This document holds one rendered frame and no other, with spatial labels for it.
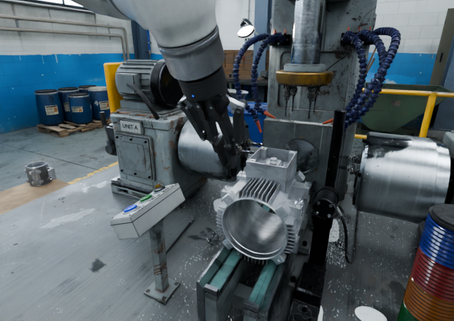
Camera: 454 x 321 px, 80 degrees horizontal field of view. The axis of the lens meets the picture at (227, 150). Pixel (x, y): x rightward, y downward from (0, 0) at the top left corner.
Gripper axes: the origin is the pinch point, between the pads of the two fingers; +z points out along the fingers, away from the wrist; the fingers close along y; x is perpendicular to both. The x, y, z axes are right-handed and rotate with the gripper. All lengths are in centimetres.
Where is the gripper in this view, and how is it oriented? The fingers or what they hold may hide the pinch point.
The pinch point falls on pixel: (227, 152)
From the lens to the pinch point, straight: 57.3
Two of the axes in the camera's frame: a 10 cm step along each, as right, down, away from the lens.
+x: -3.8, 7.4, -5.6
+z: 2.2, 6.6, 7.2
